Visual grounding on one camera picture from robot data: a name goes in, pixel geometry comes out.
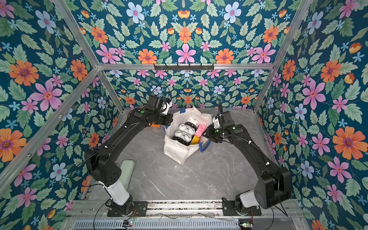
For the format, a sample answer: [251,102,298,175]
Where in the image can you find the pink alarm clock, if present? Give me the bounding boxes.
[195,125,207,138]

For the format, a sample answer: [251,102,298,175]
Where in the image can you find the white canvas bag blue handles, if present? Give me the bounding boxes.
[163,107,212,164]

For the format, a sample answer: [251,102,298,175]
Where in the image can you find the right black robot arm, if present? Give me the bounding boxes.
[205,108,291,214]

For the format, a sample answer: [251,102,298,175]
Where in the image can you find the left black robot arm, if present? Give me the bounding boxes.
[84,95,173,216]

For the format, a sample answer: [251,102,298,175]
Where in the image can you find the white square alarm clock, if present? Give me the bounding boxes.
[185,117,199,129]

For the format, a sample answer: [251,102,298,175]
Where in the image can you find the yellow alarm clock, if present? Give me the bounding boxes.
[190,135,200,145]

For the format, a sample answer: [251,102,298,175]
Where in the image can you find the white black twin-bell alarm clock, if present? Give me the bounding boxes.
[179,124,196,136]

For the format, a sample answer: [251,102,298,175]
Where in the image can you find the orange plush toy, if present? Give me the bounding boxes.
[149,124,161,128]

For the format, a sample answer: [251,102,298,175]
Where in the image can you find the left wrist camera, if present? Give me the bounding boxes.
[161,99,173,115]

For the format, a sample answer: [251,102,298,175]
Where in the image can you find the black hook rail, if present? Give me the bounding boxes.
[153,64,215,71]

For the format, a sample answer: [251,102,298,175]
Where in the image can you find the aluminium cage frame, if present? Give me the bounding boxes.
[1,1,300,201]

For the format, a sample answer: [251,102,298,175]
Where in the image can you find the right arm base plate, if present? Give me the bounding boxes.
[221,197,262,216]

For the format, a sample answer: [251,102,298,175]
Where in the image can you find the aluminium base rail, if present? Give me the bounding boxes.
[67,199,304,218]

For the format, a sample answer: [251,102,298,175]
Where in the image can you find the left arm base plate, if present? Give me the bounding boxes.
[107,201,148,217]

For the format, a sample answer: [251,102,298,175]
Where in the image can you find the white vented cable duct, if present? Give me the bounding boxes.
[71,219,240,230]

